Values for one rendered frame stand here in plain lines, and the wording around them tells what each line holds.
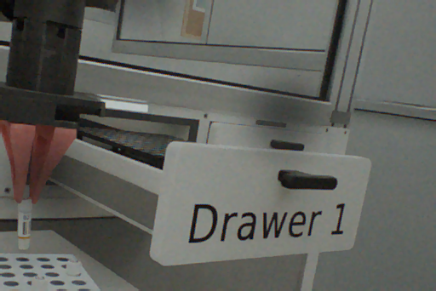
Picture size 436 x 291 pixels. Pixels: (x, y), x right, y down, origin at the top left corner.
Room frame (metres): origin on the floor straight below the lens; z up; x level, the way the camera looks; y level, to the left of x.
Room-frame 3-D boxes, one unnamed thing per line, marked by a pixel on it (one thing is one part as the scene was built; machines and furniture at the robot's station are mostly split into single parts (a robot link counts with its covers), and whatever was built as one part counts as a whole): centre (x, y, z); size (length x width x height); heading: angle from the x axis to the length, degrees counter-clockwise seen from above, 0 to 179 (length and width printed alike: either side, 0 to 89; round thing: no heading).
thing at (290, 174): (0.54, -0.14, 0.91); 0.07 x 0.04 x 0.01; 128
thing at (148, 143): (0.72, 0.00, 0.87); 0.22 x 0.18 x 0.06; 38
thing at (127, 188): (0.73, 0.01, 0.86); 0.40 x 0.26 x 0.06; 38
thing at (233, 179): (0.57, -0.12, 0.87); 0.29 x 0.02 x 0.11; 128
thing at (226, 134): (0.99, -0.19, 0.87); 0.29 x 0.02 x 0.11; 128
